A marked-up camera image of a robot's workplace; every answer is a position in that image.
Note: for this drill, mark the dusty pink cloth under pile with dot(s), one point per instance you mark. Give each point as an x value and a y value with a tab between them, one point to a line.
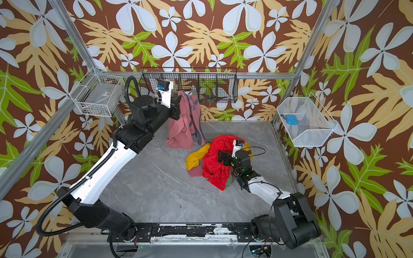
196	171

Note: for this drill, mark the pink hoodie with blue print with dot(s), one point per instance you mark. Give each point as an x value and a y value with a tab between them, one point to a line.
186	131

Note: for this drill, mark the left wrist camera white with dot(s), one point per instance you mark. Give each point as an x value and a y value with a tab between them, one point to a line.
165	88

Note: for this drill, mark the blue object in basket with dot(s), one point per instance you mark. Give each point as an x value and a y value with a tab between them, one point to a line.
290	119

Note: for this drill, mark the white wire basket right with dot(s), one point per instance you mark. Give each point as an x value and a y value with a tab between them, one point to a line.
315	125

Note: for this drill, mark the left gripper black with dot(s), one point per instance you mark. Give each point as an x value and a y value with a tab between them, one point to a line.
173	107

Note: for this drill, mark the olive green cloth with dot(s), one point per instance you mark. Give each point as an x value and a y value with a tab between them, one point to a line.
229	181

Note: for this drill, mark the yellow cloth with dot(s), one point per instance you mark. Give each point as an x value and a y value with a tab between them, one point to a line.
193	160

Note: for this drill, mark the aluminium frame post left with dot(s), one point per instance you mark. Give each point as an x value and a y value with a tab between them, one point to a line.
73	33

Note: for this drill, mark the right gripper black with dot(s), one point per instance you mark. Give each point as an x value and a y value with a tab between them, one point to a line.
222	156

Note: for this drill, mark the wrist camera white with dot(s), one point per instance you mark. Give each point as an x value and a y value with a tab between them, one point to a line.
237	145
165	88

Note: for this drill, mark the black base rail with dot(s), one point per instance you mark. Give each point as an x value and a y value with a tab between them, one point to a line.
150	232

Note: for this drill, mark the black wire basket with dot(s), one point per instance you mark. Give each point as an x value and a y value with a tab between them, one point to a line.
214	85

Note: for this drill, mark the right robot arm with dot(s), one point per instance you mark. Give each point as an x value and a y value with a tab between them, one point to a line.
290	221

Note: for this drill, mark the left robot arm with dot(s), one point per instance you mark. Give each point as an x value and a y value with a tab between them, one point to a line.
148	114

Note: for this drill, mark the white wire basket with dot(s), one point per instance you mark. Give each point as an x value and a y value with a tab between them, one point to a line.
99	94
315	125

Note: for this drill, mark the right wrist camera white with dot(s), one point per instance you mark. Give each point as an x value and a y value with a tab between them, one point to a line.
237	145

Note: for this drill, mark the aluminium frame post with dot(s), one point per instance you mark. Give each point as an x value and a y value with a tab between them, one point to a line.
73	33
316	34

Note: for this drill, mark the aluminium frame post right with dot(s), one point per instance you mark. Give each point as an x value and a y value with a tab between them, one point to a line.
316	34

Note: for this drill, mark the white wire basket left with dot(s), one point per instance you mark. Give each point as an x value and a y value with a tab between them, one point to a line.
99	94

